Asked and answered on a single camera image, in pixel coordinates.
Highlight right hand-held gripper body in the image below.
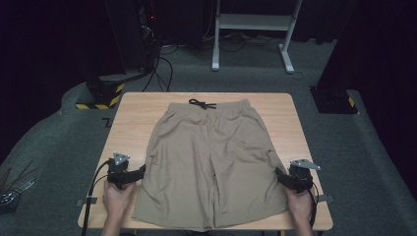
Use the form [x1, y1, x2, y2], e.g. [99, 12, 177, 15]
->
[288, 158, 322, 194]

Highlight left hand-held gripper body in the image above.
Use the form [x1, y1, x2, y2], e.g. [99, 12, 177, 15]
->
[106, 151, 133, 192]

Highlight beige shorts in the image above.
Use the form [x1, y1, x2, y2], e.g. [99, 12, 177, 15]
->
[131, 98, 289, 230]

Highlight person's right hand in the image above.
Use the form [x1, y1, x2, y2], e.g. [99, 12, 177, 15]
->
[283, 186, 316, 224]

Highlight person's left hand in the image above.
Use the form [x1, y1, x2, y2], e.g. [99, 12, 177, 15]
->
[101, 181, 141, 221]

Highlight black yellow striped stand base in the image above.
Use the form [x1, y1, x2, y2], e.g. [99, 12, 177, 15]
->
[75, 76, 127, 111]

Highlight dark equipment rack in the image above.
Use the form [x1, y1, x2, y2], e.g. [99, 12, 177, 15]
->
[137, 0, 162, 71]

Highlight white metal stand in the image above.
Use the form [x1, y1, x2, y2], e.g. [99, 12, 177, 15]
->
[211, 0, 304, 75]

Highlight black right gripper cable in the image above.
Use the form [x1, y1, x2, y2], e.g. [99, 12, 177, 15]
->
[304, 181, 321, 229]

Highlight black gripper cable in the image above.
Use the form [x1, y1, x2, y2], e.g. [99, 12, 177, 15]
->
[304, 181, 321, 229]
[81, 159, 112, 236]

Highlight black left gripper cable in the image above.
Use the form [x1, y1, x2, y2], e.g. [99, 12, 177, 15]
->
[81, 159, 112, 236]

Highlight black drawstring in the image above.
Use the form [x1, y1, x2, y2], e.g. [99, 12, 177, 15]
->
[188, 98, 217, 111]

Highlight black floor cables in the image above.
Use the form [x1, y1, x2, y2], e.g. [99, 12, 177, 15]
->
[142, 42, 180, 93]

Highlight tangled cables under stand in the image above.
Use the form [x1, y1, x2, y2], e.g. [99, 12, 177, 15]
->
[202, 29, 283, 54]

